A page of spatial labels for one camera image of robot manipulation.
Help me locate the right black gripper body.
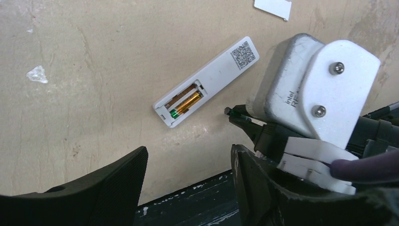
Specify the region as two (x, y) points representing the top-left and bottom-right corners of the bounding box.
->
(254, 107), (399, 159)

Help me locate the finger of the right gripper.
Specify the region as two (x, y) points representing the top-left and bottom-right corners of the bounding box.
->
(229, 105), (268, 147)

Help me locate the green AAA battery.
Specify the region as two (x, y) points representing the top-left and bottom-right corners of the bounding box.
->
(224, 107), (252, 122)

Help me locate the white battery cover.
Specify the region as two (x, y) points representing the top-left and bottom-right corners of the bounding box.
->
(254, 0), (292, 21)

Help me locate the white remote control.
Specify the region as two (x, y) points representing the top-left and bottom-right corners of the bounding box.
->
(152, 36), (259, 128)

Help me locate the gold AAA battery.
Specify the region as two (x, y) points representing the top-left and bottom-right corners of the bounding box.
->
(170, 91), (202, 119)

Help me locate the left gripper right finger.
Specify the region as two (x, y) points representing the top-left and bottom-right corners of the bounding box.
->
(231, 145), (399, 226)

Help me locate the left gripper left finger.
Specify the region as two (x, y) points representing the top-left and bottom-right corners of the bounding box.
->
(0, 146), (148, 226)

